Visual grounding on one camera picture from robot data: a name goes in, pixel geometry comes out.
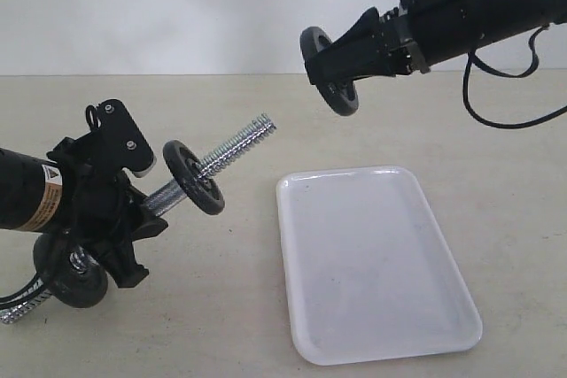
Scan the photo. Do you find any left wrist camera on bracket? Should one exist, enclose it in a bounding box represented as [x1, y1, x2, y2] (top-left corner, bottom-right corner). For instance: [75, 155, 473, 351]
[85, 98, 157, 178]

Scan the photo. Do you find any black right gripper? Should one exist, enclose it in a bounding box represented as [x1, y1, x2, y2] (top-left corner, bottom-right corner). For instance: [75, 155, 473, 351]
[307, 0, 431, 86]

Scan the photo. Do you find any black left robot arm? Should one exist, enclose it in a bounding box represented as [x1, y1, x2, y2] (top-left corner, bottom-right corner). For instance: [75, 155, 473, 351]
[1, 137, 167, 289]

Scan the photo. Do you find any chrome spinlock collar nut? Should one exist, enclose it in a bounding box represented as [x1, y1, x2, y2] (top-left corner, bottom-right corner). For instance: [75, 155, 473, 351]
[69, 248, 93, 274]

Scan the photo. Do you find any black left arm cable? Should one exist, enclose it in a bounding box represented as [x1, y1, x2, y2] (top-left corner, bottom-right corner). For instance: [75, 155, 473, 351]
[0, 235, 63, 308]

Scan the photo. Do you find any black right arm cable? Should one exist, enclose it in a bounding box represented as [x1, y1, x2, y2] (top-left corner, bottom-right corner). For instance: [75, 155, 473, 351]
[462, 26, 567, 129]

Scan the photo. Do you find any black weight plate end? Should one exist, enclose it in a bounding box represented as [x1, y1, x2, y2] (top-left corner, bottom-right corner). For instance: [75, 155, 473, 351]
[162, 140, 225, 215]

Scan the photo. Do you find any black weight plate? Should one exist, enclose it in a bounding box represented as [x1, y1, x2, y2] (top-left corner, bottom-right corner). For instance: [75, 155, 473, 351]
[299, 26, 359, 117]
[33, 234, 108, 309]

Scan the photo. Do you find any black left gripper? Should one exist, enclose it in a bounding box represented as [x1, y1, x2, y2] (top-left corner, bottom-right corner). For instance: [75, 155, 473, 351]
[46, 138, 168, 289]

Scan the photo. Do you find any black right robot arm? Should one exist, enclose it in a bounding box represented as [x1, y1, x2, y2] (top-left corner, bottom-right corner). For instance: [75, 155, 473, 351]
[304, 0, 566, 86]

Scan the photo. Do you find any chrome threaded dumbbell bar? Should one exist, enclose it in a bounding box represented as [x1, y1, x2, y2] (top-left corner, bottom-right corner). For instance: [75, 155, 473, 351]
[1, 115, 276, 325]

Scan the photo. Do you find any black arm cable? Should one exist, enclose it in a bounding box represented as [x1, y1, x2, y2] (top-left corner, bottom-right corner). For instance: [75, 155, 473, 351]
[462, 26, 567, 129]
[0, 235, 63, 308]

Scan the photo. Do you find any white rectangular plastic tray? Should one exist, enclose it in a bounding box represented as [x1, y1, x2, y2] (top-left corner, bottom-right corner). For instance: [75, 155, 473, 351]
[276, 166, 483, 366]

